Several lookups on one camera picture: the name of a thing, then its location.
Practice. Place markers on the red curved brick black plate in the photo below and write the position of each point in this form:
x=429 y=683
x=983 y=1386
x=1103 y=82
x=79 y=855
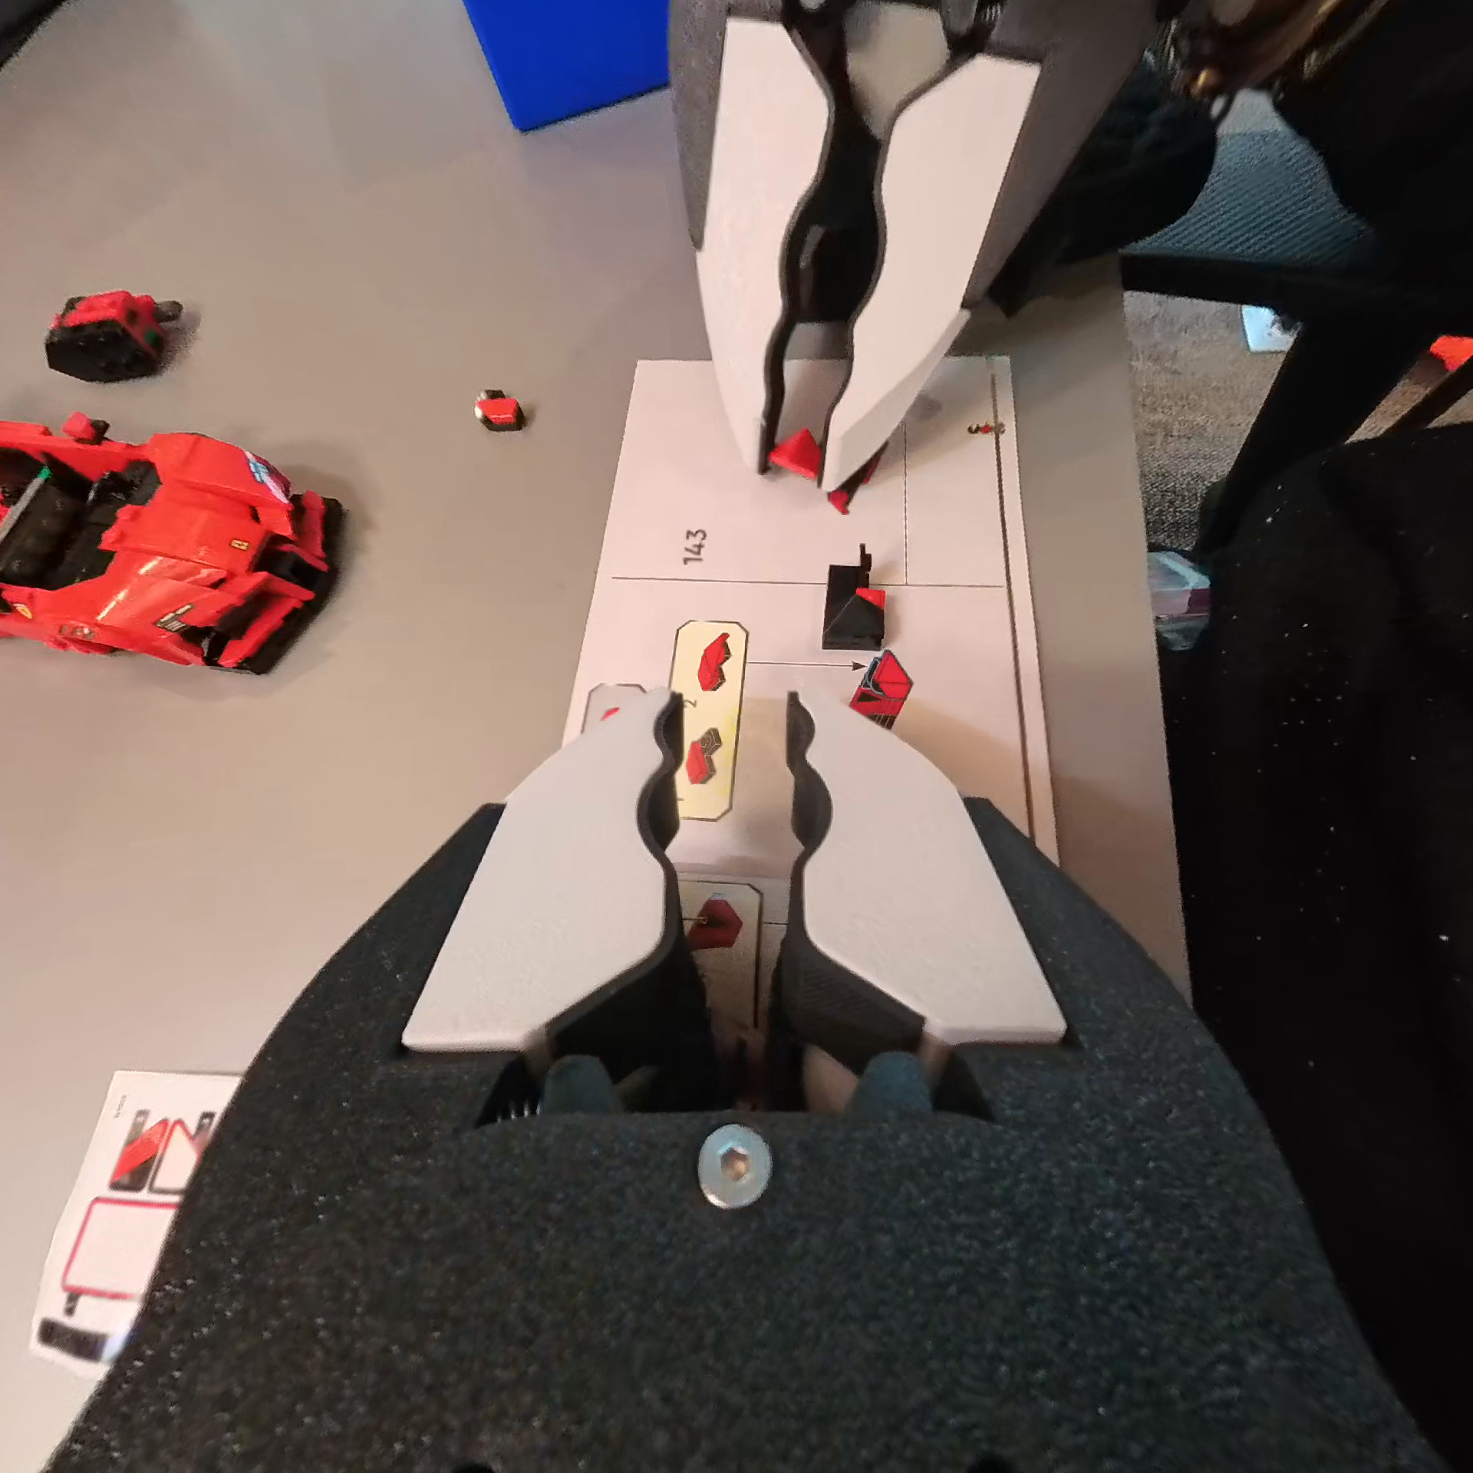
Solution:
x=500 y=412

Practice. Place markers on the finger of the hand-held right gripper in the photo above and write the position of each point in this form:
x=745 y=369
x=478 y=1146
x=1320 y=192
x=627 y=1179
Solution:
x=747 y=207
x=954 y=231

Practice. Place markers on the red black brick subassembly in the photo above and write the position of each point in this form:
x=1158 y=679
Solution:
x=102 y=339

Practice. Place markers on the red white packet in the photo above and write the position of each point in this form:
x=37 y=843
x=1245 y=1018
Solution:
x=1180 y=599

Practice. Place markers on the blue plastic storage bin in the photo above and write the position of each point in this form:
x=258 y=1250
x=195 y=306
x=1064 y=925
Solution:
x=574 y=58

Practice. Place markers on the red sloped toy brick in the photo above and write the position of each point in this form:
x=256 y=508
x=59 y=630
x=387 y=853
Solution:
x=797 y=455

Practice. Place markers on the red brick-built toy car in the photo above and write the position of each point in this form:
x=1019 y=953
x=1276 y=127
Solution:
x=173 y=554

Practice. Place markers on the small black red brick assembly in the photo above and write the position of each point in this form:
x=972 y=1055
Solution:
x=852 y=622

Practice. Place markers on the white instruction booklet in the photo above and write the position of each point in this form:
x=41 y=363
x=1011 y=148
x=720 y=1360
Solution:
x=690 y=485

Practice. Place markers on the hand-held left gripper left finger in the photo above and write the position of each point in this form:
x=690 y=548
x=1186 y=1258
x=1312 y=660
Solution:
x=553 y=910

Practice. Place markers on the small red box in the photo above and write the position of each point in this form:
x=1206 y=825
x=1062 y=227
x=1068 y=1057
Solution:
x=1451 y=351

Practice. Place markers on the white sticker sheet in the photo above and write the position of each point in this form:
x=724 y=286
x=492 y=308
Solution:
x=114 y=1244

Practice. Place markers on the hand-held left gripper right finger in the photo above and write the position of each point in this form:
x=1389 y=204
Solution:
x=920 y=910

